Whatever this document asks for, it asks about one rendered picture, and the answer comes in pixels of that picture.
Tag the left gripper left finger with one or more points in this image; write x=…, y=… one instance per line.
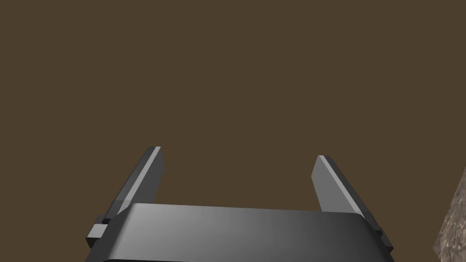
x=140, y=182

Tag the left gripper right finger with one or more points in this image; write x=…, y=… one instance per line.
x=333, y=187

